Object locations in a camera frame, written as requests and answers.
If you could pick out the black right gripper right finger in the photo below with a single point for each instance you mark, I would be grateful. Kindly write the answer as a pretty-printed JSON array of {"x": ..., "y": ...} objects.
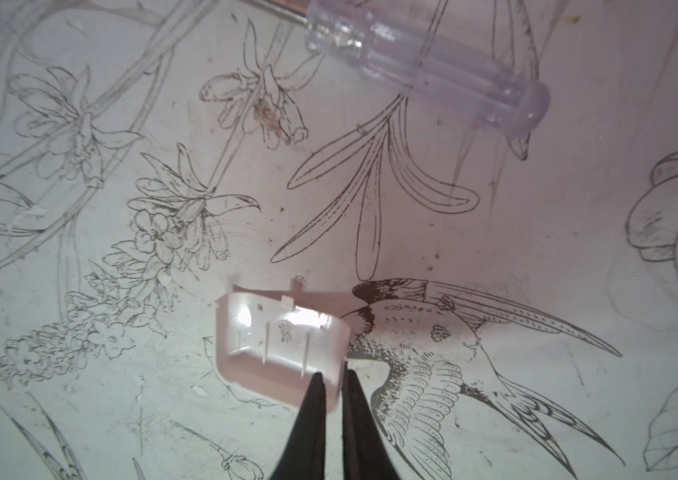
[{"x": 364, "y": 454}]

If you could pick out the clear handle screwdriver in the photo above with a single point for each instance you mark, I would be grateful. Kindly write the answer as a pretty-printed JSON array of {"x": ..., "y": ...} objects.
[{"x": 422, "y": 65}]

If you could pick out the small remote battery cover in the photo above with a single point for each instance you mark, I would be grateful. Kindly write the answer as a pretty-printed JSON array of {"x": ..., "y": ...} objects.
[{"x": 273, "y": 347}]

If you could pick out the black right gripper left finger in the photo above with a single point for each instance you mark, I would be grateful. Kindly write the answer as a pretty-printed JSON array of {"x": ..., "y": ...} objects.
[{"x": 303, "y": 457}]

